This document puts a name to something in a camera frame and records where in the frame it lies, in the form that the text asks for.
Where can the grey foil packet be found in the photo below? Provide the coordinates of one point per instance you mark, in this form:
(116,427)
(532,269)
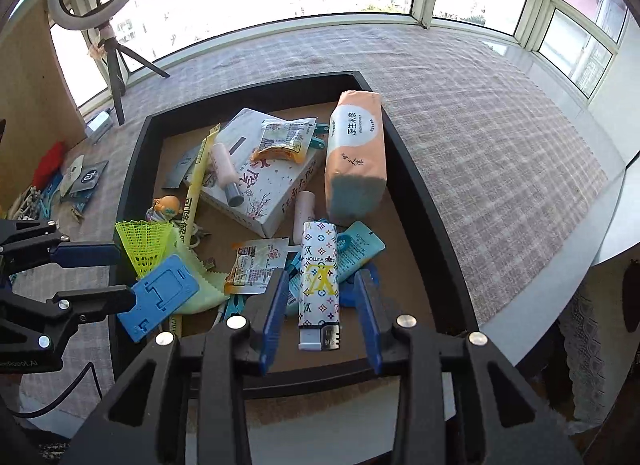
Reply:
(90,177)

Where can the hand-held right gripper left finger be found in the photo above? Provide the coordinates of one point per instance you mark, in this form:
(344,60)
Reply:
(274,320)

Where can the small doll figure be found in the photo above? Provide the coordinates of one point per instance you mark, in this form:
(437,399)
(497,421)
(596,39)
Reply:
(167,206)

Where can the green cloth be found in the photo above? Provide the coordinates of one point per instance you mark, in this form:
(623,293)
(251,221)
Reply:
(197,270)

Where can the yellow plastic shuttlecock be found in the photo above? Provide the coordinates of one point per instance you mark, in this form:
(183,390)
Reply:
(145,245)

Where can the grey pouch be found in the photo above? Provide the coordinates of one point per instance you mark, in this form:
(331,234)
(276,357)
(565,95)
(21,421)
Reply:
(180,165)

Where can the printed white lighter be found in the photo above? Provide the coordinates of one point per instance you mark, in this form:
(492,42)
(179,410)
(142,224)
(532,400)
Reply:
(320,275)

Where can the orange snack packet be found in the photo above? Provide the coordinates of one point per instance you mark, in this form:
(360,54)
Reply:
(282,140)

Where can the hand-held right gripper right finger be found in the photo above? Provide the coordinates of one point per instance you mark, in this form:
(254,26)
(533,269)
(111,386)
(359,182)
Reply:
(370,325)

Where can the wooden board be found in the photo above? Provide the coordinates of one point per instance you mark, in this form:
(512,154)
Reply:
(30,95)

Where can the yellow long packet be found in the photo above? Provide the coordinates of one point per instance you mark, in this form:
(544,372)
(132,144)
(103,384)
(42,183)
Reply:
(196,185)

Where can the blue phone stand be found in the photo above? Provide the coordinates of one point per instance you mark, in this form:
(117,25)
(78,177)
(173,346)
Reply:
(160,295)

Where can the red cloth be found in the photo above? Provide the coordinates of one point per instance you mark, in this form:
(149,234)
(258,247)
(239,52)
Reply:
(50,161)

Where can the pink lip balm tube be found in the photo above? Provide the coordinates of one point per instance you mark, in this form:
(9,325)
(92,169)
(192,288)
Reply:
(302,210)

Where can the red white snack packet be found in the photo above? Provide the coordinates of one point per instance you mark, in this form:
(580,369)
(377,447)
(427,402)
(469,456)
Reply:
(255,265)

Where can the teal sachet packet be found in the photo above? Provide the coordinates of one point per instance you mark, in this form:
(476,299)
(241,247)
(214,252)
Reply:
(362,245)

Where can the white paper packet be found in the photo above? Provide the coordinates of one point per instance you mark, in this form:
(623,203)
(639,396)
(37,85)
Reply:
(74,167)

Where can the wooden clothespin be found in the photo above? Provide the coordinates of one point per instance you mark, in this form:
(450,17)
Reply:
(77,215)

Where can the black tray container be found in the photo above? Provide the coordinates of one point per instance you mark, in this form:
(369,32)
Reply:
(420,205)

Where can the plaid tablecloth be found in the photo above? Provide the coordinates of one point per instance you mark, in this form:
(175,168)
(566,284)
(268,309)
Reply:
(475,145)

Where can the orange tissue pack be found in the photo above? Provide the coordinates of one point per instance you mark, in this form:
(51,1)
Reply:
(355,160)

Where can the white lace cloth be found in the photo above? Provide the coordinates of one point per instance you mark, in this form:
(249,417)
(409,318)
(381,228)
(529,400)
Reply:
(590,345)

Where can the white cardboard box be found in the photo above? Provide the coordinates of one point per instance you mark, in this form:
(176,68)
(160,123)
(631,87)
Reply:
(260,185)

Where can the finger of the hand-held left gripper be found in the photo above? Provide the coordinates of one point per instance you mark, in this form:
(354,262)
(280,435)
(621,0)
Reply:
(87,254)
(107,299)

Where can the white device box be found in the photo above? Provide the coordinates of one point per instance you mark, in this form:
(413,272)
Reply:
(100,122)

